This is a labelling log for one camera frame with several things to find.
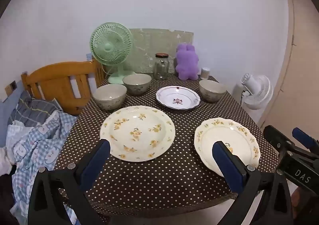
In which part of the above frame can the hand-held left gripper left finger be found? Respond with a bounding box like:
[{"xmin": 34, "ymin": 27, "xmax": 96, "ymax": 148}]
[{"xmin": 27, "ymin": 139, "xmax": 111, "ymax": 225}]

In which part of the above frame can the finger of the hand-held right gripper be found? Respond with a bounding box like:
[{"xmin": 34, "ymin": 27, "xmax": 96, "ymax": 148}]
[
  {"xmin": 263, "ymin": 126, "xmax": 299, "ymax": 152},
  {"xmin": 292, "ymin": 128, "xmax": 319, "ymax": 158}
]

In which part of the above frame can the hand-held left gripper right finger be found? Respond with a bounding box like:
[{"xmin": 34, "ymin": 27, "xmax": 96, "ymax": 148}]
[{"xmin": 212, "ymin": 141, "xmax": 293, "ymax": 225}]

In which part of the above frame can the scalloped yellow floral plate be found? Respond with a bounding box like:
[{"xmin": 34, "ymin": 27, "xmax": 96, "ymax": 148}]
[{"xmin": 194, "ymin": 117, "xmax": 260, "ymax": 178}]

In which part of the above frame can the large yellow floral plate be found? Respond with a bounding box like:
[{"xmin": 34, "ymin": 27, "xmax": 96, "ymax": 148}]
[{"xmin": 100, "ymin": 106, "xmax": 175, "ymax": 162}]

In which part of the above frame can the grey floral ceramic bowl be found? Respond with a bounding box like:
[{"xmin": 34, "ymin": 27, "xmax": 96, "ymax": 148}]
[
  {"xmin": 92, "ymin": 83, "xmax": 127, "ymax": 111},
  {"xmin": 199, "ymin": 80, "xmax": 227, "ymax": 102},
  {"xmin": 122, "ymin": 73, "xmax": 152, "ymax": 96}
]

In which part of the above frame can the white plate red flower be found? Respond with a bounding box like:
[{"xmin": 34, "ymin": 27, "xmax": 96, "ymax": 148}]
[{"xmin": 156, "ymin": 86, "xmax": 201, "ymax": 110}]

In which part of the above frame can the white clip fan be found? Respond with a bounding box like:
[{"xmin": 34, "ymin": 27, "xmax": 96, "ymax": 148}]
[{"xmin": 240, "ymin": 73, "xmax": 274, "ymax": 110}]

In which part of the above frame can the blue checkered bear blanket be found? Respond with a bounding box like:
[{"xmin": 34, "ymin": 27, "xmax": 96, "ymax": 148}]
[{"xmin": 6, "ymin": 110, "xmax": 78, "ymax": 225}]

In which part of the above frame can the brown polka dot tablecloth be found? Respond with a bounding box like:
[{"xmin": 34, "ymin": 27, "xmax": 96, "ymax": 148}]
[{"xmin": 53, "ymin": 74, "xmax": 283, "ymax": 218}]

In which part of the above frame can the beige door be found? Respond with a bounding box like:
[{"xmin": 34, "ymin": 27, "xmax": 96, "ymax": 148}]
[{"xmin": 258, "ymin": 0, "xmax": 319, "ymax": 141}]

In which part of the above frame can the grey plaid pillow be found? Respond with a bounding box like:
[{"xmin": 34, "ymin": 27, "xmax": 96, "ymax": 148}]
[{"xmin": 10, "ymin": 90, "xmax": 63, "ymax": 128}]

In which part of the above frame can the wooden bed headboard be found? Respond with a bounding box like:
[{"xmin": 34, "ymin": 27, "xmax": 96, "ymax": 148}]
[{"xmin": 21, "ymin": 59, "xmax": 107, "ymax": 116}]

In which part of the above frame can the white cloth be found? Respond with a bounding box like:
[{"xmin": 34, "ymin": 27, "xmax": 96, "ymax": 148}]
[{"xmin": 0, "ymin": 148, "xmax": 15, "ymax": 175}]

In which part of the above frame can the dark cloth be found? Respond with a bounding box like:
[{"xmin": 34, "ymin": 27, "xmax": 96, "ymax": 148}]
[{"xmin": 0, "ymin": 175, "xmax": 15, "ymax": 225}]

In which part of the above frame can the glass jar brown lid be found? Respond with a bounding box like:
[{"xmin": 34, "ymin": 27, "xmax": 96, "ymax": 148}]
[{"xmin": 153, "ymin": 53, "xmax": 170, "ymax": 81}]

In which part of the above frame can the green desk fan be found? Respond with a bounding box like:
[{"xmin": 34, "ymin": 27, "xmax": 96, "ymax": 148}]
[{"xmin": 90, "ymin": 22, "xmax": 136, "ymax": 84}]

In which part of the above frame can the purple plush toy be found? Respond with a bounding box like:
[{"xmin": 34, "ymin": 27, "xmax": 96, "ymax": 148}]
[{"xmin": 174, "ymin": 43, "xmax": 200, "ymax": 81}]

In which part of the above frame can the green patterned wall panel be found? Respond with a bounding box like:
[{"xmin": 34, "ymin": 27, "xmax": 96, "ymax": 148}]
[{"xmin": 128, "ymin": 28, "xmax": 194, "ymax": 74}]

